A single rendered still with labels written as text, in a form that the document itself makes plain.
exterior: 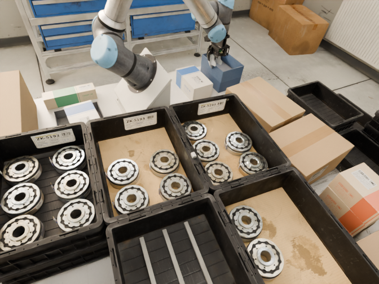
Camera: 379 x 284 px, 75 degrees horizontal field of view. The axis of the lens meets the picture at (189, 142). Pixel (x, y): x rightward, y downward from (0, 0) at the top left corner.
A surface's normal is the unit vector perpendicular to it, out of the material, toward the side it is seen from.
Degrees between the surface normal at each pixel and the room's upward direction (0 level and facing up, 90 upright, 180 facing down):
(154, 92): 47
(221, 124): 0
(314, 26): 88
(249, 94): 0
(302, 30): 90
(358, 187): 0
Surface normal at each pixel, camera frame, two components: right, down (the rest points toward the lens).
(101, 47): -0.54, -0.11
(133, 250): 0.08, -0.66
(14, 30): 0.45, 0.69
